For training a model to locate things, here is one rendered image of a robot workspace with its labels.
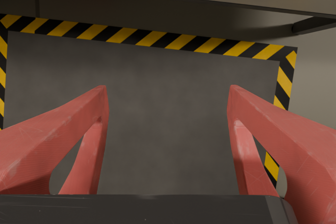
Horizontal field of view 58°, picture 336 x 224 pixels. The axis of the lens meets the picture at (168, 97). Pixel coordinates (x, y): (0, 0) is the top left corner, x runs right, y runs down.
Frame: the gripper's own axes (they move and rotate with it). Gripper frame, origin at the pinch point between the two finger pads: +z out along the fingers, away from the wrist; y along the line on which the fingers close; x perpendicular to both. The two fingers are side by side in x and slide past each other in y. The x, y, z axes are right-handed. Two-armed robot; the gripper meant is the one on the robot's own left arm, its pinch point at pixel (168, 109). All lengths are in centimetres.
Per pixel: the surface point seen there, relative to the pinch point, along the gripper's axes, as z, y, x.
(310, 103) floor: 85, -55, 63
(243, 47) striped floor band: 95, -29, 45
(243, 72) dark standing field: 90, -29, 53
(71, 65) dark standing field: 92, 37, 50
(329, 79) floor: 89, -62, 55
